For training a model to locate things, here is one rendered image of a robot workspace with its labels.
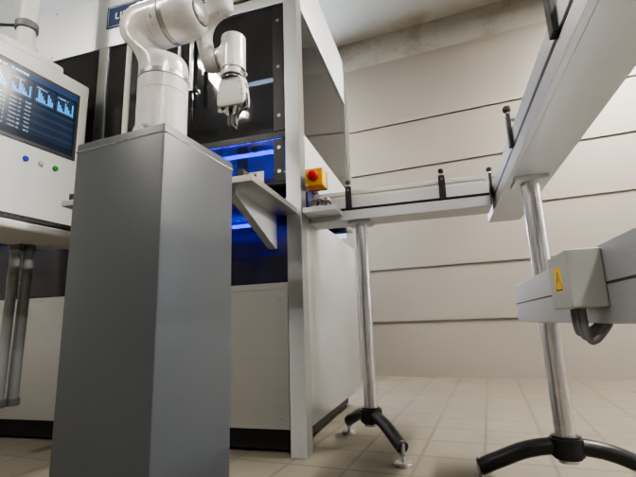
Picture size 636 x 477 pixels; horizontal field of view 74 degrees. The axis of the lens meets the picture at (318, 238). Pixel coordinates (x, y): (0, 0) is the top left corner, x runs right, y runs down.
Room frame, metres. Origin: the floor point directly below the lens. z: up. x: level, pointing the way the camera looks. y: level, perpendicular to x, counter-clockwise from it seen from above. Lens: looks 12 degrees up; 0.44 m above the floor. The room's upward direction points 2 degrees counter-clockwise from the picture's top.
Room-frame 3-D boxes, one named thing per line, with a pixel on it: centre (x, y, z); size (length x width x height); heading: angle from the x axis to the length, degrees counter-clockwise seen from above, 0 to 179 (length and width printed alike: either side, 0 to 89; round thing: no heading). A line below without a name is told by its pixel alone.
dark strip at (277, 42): (1.56, 0.14, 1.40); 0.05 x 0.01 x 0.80; 74
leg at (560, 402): (1.18, -0.63, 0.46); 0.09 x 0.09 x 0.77; 74
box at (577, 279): (0.69, -0.42, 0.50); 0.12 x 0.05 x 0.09; 164
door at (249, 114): (1.63, 0.32, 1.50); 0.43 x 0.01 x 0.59; 74
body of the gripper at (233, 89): (1.27, 0.27, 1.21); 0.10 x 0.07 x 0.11; 74
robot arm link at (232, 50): (1.27, 0.27, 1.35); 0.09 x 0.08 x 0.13; 71
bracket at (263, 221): (1.41, 0.22, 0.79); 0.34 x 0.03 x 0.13; 164
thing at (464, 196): (1.61, -0.32, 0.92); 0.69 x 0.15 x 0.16; 74
